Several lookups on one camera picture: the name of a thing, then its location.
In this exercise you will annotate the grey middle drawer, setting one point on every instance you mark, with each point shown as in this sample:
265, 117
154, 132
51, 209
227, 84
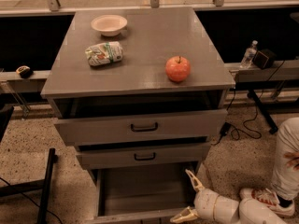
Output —
137, 156

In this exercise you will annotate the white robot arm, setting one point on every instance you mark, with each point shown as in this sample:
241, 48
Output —
252, 212

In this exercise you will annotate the red apple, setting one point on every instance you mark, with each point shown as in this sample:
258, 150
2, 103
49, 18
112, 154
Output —
177, 68

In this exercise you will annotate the crumpled snack bag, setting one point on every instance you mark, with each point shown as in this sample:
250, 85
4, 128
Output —
104, 53

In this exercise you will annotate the grey drawer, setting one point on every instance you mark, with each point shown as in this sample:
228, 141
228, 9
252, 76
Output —
149, 194
137, 156
136, 128

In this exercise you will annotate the grey bottom drawer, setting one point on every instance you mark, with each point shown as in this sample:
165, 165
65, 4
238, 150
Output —
149, 194

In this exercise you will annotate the clear water bottle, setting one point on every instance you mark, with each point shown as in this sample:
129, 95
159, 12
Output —
249, 55

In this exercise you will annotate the black table leg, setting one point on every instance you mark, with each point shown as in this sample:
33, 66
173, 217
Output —
273, 127

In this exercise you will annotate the person hand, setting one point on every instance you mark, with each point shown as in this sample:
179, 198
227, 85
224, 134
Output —
293, 160

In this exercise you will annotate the small black box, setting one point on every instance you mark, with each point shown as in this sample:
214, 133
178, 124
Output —
264, 58

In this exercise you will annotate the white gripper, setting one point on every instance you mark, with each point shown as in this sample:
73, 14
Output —
205, 203

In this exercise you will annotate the grey top drawer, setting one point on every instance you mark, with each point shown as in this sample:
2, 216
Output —
136, 128

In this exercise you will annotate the grey drawer cabinet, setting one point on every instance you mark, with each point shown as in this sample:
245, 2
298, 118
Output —
138, 84

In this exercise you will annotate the black metal stand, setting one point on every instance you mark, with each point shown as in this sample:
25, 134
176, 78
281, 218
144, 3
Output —
43, 184

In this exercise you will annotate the person leg light trousers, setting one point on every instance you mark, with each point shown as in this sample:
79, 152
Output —
285, 177

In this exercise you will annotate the white red sneaker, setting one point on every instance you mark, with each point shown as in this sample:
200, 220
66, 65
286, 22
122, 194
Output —
269, 199

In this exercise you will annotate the small black yellow object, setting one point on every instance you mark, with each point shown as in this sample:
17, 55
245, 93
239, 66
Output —
24, 71

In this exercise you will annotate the white bowl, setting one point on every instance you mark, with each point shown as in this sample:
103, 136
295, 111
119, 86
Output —
109, 25

